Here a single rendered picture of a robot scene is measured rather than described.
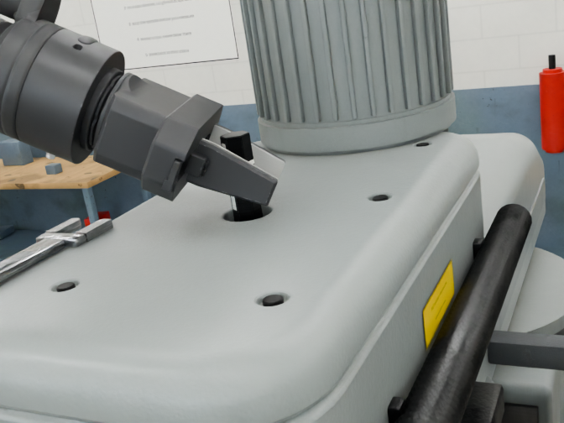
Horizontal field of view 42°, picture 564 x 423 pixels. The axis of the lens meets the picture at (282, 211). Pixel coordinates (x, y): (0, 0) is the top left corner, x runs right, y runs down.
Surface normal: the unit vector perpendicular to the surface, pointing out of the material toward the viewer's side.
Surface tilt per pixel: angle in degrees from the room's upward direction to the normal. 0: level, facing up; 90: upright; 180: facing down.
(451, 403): 60
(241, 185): 90
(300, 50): 90
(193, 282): 0
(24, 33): 45
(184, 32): 90
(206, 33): 90
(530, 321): 0
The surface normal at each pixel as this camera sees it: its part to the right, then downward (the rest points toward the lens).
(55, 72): 0.12, -0.22
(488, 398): -0.15, -0.94
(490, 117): -0.41, 0.34
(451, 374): 0.00, -0.42
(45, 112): -0.14, 0.40
